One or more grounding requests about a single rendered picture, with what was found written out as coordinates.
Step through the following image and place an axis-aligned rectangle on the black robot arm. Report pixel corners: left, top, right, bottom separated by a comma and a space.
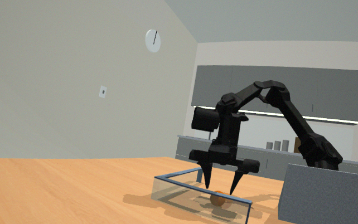
191, 80, 343, 171

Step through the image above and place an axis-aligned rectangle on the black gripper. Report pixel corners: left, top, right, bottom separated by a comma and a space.
189, 133, 260, 195

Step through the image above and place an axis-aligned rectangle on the light blue l-shaped low wall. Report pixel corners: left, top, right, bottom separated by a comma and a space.
155, 167, 252, 224

